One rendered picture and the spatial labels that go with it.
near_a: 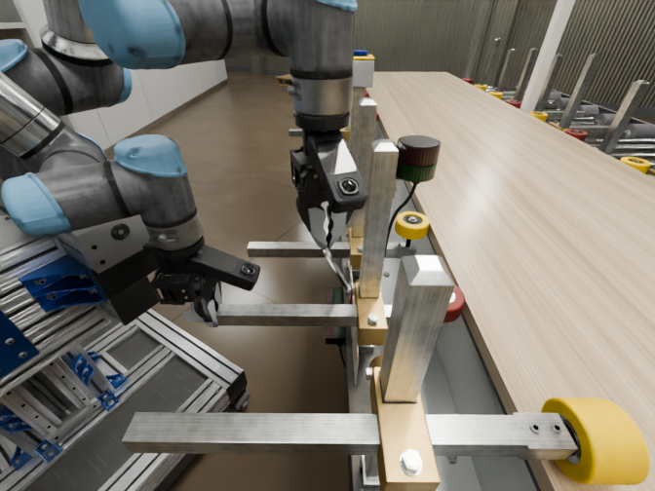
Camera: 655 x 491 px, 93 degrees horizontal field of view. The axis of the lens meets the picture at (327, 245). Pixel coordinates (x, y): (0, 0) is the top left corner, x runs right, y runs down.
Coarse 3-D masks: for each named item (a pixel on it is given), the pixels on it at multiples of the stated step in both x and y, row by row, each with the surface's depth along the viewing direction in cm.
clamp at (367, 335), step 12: (360, 300) 59; (372, 300) 59; (360, 312) 57; (372, 312) 57; (384, 312) 57; (360, 324) 55; (384, 324) 55; (360, 336) 55; (372, 336) 55; (384, 336) 55
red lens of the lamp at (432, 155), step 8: (400, 144) 43; (440, 144) 43; (400, 152) 43; (408, 152) 42; (416, 152) 42; (424, 152) 41; (432, 152) 42; (400, 160) 44; (408, 160) 43; (416, 160) 42; (424, 160) 42; (432, 160) 42
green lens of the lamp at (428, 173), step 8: (400, 168) 44; (408, 168) 43; (416, 168) 43; (424, 168) 43; (432, 168) 43; (400, 176) 45; (408, 176) 44; (416, 176) 44; (424, 176) 44; (432, 176) 44
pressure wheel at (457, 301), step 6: (456, 288) 57; (456, 294) 56; (462, 294) 56; (450, 300) 55; (456, 300) 54; (462, 300) 54; (450, 306) 53; (456, 306) 53; (462, 306) 54; (450, 312) 53; (456, 312) 53; (444, 318) 54; (450, 318) 54; (456, 318) 55
